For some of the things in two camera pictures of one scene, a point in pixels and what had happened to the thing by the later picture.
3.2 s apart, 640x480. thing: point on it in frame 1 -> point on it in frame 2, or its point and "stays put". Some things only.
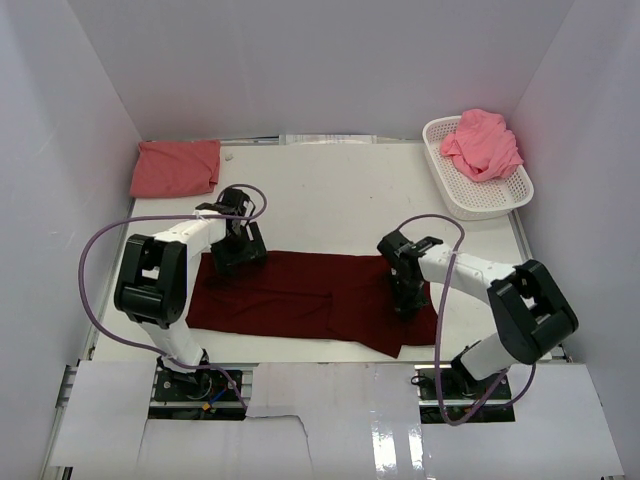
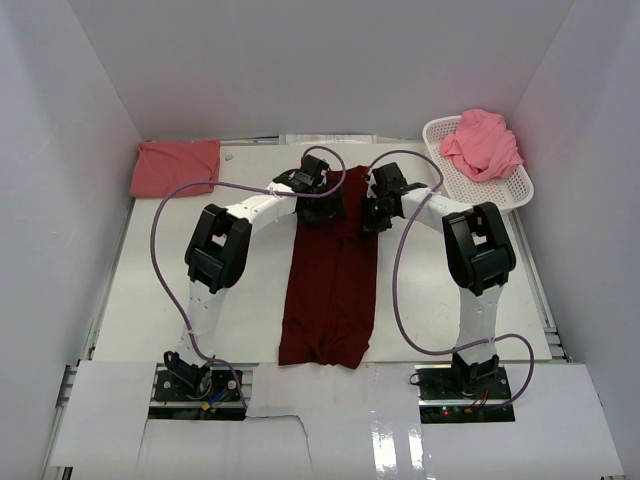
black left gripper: x=252 y=249 -> x=332 y=209
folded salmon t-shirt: x=175 y=168 stays put
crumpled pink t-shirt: x=483 y=146 stays put
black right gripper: x=408 y=306 -> x=369 y=224
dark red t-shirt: x=307 y=295 -> x=329 y=291
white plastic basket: x=464 y=196 stays put
